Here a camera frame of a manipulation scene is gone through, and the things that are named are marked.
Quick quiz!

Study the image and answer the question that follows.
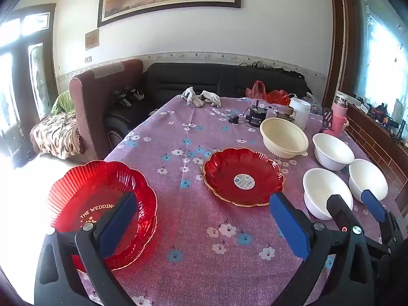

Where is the white bowl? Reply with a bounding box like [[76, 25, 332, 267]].
[[303, 168, 354, 220], [312, 133, 355, 171], [348, 158, 389, 203]]

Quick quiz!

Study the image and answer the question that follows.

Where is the red plate with round label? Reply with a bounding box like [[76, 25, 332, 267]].
[[202, 147, 285, 207]]

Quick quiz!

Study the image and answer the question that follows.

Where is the black cylindrical pump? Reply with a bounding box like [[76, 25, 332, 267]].
[[247, 100, 270, 125]]

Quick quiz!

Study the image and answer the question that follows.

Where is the black pink tool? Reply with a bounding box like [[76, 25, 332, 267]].
[[322, 107, 334, 131]]

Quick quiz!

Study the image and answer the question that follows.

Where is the dark cloth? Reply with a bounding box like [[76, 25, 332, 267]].
[[252, 60, 307, 79]]

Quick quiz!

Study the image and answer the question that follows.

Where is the small wall plaque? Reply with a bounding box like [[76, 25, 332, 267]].
[[85, 29, 99, 50]]

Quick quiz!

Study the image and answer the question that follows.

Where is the pink thermos bottle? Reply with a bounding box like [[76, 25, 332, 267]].
[[328, 92, 349, 134]]

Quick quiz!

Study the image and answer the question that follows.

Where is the windowsill clutter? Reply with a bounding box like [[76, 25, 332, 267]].
[[359, 100, 404, 142]]

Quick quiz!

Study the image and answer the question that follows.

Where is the cream ribbed plastic bowl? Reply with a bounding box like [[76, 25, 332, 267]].
[[260, 117, 309, 159]]

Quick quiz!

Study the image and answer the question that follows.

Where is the window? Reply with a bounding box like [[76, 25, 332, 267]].
[[354, 0, 408, 125]]

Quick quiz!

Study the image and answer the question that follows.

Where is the black white object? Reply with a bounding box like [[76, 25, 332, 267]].
[[113, 85, 145, 106]]

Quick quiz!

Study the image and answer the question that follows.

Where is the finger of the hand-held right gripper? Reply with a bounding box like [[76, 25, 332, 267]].
[[361, 189, 404, 249], [327, 194, 354, 230]]

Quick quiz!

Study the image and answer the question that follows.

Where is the dark wooden door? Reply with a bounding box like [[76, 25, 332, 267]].
[[0, 3, 58, 166]]

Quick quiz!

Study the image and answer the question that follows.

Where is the black leather sofa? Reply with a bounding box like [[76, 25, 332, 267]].
[[105, 63, 313, 147]]

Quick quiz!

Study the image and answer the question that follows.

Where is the brown patterned blanket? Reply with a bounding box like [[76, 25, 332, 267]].
[[30, 111, 83, 160]]

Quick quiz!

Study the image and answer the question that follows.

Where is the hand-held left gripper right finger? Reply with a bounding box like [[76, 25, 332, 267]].
[[269, 192, 373, 306]]

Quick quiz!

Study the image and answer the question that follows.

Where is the small brown object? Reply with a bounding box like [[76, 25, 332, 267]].
[[277, 107, 295, 122]]

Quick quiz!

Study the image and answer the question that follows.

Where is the green cloth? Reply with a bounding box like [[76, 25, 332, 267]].
[[51, 90, 75, 115]]

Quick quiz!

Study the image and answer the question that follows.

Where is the red plastic bag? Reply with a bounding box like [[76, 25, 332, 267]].
[[245, 81, 267, 101], [266, 90, 290, 106]]

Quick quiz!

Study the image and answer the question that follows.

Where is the clear plastic bag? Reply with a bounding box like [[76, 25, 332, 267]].
[[301, 92, 323, 114]]

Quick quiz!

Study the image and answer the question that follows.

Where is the purple floral tablecloth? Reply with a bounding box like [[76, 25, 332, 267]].
[[76, 94, 404, 306]]

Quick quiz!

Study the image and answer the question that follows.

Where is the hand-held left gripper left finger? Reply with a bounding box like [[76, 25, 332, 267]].
[[34, 191, 137, 306]]

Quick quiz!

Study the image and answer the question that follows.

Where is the large red plate with lettering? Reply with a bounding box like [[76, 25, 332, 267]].
[[47, 160, 158, 260]]

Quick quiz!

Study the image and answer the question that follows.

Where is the white plastic cup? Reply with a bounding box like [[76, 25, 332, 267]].
[[289, 98, 311, 130]]

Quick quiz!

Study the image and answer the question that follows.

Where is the maroon armchair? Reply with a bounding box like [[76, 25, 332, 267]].
[[69, 59, 143, 161]]

